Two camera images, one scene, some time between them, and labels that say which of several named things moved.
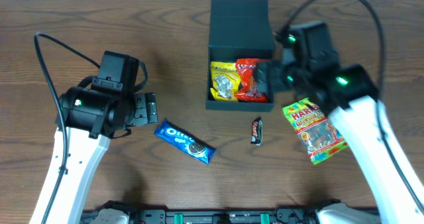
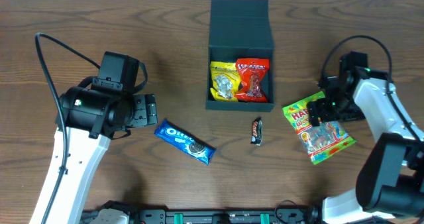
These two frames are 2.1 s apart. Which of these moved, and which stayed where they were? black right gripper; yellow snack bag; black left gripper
Moved: black right gripper
Stayed: black left gripper; yellow snack bag
